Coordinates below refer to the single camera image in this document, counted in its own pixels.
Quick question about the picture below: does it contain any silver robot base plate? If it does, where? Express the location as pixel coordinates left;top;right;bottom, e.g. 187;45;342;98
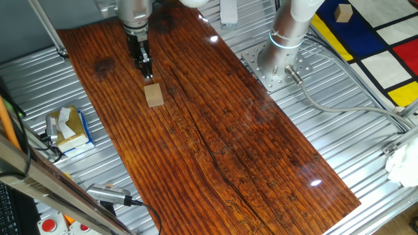
241;40;314;92

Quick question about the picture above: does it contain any grey cable with metal plug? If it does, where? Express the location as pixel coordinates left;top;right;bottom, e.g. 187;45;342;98
284;64;417;130

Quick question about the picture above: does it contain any shiny metal frame bar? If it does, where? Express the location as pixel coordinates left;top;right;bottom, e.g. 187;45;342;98
0;132;135;235

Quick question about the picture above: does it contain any tan wooden block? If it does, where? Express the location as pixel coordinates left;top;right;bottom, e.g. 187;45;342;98
334;3;354;24
144;83;165;108

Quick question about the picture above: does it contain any black keyboard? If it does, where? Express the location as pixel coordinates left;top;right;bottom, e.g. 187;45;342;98
0;181;19;235

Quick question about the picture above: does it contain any aluminium frame profile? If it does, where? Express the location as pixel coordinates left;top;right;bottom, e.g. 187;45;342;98
381;97;418;157

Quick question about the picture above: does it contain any colourful grid pattern cloth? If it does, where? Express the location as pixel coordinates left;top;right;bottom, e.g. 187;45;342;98
310;0;418;108

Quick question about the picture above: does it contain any white power strip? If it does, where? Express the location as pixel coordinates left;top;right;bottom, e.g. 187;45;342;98
219;0;239;27

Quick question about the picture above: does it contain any grey box red button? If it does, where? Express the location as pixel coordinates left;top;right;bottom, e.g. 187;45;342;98
37;212;69;235
68;221;99;235

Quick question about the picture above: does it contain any silver depth camera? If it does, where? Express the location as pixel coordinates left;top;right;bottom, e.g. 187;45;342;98
85;183;133;207
44;114;60;144

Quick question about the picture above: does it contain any white tissue sheet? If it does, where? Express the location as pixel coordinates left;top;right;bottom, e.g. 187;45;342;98
57;106;76;140

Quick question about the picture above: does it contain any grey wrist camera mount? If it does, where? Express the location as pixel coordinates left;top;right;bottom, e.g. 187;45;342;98
94;0;118;19

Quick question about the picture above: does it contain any grey metal stand pole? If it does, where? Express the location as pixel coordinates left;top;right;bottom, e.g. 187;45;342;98
27;0;70;59

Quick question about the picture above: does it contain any thin black camera cable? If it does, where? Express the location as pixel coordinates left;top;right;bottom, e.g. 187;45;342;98
32;132;65;164

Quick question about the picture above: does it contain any crumpled white cloth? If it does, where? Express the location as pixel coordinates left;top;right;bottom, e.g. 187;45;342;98
385;138;418;189

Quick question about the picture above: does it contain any gold tissue box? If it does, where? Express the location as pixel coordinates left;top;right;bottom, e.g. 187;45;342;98
45;104;89;153

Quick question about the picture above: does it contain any glossy wood grain mat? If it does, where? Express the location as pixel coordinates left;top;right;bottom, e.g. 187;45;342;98
56;0;362;235

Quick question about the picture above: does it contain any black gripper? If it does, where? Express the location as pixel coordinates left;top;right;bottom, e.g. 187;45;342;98
126;29;153;80

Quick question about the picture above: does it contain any orange pole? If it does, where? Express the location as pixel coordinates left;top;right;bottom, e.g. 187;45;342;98
0;96;22;151

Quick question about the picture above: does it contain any black hanging cable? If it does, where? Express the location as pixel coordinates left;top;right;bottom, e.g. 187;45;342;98
0;76;32;179

